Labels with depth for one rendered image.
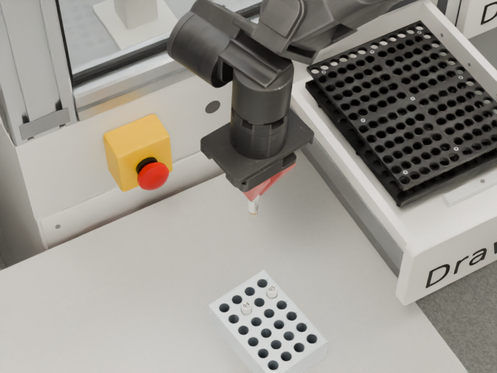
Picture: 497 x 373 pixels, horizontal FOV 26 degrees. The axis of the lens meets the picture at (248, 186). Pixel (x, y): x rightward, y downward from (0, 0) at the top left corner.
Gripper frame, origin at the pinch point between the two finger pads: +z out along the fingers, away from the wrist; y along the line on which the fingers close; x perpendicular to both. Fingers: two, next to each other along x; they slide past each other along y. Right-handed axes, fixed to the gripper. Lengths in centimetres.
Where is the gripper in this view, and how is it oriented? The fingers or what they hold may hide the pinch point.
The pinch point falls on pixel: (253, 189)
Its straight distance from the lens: 116.2
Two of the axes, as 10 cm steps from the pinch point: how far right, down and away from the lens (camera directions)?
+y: -7.9, 4.8, -3.9
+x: 6.1, 6.6, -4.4
